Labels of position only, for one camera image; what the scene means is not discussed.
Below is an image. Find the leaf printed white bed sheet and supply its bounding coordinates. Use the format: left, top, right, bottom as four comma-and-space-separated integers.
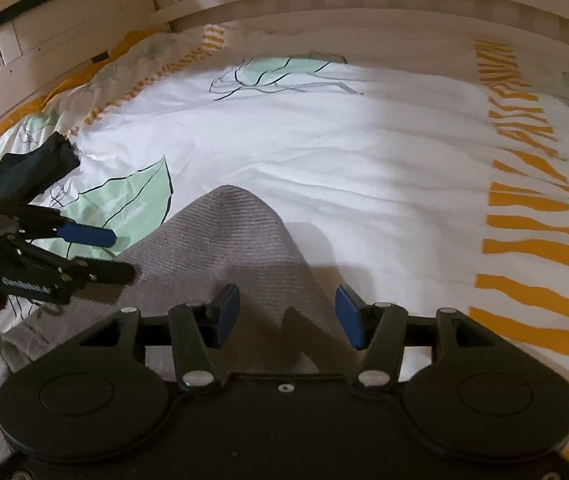
0, 25, 569, 471

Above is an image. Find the grey knitted hooded dress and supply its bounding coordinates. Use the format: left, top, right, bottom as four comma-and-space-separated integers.
0, 184, 362, 463

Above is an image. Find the wooden bed frame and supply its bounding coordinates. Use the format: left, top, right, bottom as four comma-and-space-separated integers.
142, 0, 569, 56

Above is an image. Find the black folded cloth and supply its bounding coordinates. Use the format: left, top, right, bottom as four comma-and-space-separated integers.
0, 131, 81, 203

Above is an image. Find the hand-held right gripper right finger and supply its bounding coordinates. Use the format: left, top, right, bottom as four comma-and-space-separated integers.
335, 284, 496, 391

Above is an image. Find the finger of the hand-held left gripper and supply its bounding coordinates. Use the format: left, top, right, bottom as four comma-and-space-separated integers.
23, 239, 138, 285
0, 201, 118, 248

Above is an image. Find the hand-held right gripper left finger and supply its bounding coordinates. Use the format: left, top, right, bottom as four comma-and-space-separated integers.
78, 283, 240, 392

